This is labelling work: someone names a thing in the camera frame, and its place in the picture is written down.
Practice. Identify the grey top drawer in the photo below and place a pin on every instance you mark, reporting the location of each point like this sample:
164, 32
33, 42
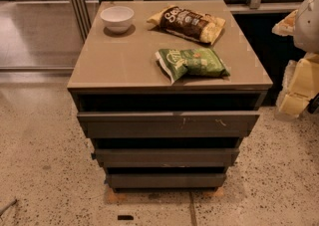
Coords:
168, 125

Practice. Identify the green chip bag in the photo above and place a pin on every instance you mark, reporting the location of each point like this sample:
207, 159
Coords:
196, 62

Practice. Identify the grey middle drawer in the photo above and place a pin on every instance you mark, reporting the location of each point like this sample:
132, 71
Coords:
167, 157

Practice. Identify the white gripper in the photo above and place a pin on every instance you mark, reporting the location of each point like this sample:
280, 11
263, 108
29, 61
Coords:
307, 24

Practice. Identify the grey bottom drawer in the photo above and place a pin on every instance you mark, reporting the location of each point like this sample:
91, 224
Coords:
138, 181

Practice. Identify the grey drawer cabinet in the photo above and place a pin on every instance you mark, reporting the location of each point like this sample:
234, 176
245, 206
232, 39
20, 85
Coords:
120, 74

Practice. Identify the brown chip bag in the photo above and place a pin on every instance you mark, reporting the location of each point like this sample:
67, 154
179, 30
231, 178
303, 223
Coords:
188, 24

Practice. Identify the metal window frame post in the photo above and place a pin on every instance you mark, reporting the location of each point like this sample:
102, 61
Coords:
82, 17

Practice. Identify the grey drawer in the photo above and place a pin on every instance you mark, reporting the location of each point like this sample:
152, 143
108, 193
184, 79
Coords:
167, 157
138, 181
168, 125

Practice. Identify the black floor tape mark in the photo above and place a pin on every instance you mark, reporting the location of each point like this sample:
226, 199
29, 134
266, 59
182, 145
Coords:
125, 217

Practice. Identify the white ceramic bowl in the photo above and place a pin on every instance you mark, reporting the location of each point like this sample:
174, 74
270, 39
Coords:
118, 19

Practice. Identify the dark object at right edge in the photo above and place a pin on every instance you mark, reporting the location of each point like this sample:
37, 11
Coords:
314, 105

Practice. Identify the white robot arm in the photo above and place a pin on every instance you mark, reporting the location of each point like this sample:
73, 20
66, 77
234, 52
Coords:
306, 38

